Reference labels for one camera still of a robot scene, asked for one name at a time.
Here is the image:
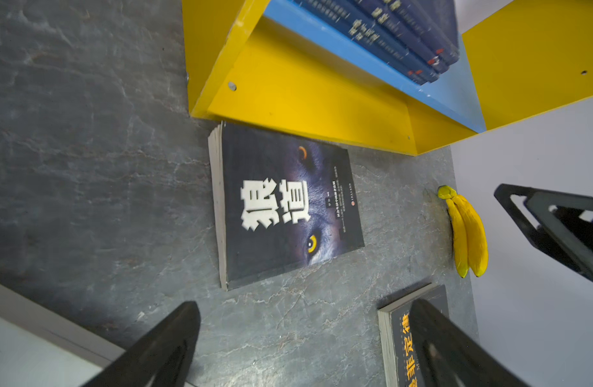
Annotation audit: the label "white book black lettering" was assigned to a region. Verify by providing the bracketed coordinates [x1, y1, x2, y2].
[0, 285, 124, 386]

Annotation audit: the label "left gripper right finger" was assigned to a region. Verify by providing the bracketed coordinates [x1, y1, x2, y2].
[410, 299, 527, 386]

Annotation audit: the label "blue book Lunyu label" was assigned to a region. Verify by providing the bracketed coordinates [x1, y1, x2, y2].
[291, 0, 429, 86]

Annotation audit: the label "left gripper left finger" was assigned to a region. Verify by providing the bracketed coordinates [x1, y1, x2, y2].
[85, 301, 201, 386]

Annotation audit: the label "yellow toy banana bunch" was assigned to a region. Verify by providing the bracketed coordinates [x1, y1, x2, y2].
[438, 185, 488, 278]

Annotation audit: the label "blue book Yijing label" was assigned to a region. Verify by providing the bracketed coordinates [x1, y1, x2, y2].
[354, 1, 450, 74]

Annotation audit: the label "blue book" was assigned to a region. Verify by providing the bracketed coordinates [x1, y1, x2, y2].
[383, 0, 460, 65]

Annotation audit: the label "black book yellow title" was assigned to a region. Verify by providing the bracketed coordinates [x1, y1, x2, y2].
[377, 284, 449, 386]

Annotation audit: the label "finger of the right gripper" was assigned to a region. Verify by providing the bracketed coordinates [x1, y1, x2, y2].
[494, 184, 581, 271]
[525, 190, 593, 282]

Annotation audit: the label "black wolf cover book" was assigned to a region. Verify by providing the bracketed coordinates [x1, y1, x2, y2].
[208, 121, 365, 290]

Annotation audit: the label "yellow bookshelf pink blue shelves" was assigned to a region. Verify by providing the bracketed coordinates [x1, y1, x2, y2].
[182, 1, 593, 156]

